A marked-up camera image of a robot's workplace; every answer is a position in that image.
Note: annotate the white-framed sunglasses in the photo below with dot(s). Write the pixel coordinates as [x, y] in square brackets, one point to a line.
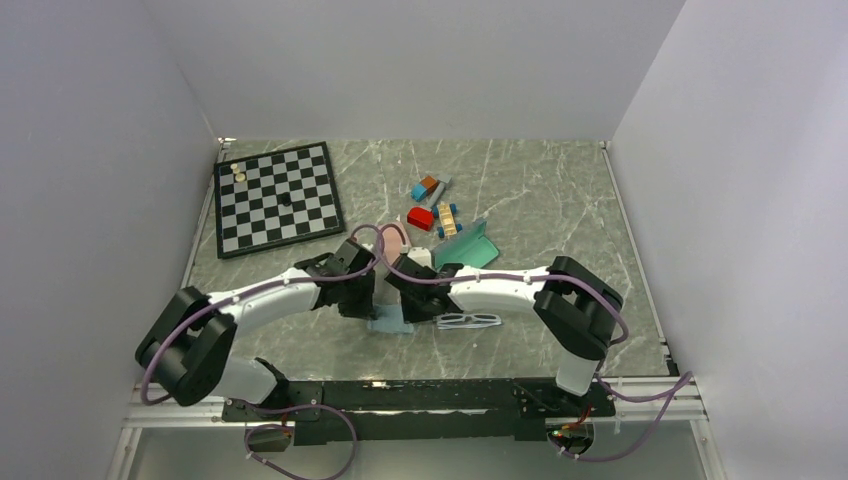
[454, 321]

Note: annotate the black white chessboard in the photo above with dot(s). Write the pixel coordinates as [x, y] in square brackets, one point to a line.
[275, 199]

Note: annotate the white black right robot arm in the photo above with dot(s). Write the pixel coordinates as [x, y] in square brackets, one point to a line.
[581, 311]

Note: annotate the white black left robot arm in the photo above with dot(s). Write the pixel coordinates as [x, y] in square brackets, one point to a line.
[187, 354]

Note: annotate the red toy block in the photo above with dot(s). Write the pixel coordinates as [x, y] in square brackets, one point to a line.
[421, 218]

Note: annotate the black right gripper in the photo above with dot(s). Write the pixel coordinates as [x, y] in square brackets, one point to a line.
[412, 315]

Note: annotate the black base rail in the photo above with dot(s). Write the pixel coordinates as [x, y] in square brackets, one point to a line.
[321, 412]

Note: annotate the blue and orange toy block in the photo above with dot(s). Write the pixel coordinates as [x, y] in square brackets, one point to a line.
[422, 189]

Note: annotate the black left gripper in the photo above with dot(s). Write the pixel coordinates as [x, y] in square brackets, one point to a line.
[364, 309]

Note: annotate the pink glasses case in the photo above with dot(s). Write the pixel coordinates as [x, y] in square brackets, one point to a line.
[396, 241]

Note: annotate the grey toy bar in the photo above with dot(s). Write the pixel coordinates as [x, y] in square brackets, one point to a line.
[442, 184]

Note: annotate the cream toy cart blue wheels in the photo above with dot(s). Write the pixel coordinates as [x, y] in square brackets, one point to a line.
[445, 214]

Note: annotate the grey-blue glasses case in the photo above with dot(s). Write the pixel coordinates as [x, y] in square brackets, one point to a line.
[470, 247]

